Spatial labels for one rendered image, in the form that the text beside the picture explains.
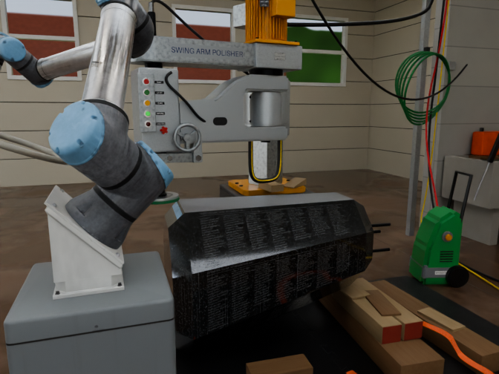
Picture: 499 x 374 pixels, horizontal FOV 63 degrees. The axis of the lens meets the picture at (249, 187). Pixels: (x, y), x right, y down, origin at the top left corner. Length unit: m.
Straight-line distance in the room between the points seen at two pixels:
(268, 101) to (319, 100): 6.92
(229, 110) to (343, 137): 7.46
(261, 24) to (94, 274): 1.70
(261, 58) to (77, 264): 1.56
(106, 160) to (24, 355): 0.50
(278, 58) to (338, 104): 7.23
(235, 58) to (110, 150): 1.35
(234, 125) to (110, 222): 1.27
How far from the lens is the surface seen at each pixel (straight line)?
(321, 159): 9.37
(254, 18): 2.43
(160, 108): 2.13
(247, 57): 2.32
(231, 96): 2.27
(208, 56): 2.22
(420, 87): 4.60
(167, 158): 2.19
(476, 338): 2.64
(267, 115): 2.38
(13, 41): 1.90
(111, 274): 1.18
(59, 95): 8.26
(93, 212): 1.16
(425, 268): 3.46
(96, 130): 1.03
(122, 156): 1.08
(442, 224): 3.40
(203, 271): 1.97
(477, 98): 5.20
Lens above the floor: 1.33
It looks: 10 degrees down
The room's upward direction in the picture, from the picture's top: straight up
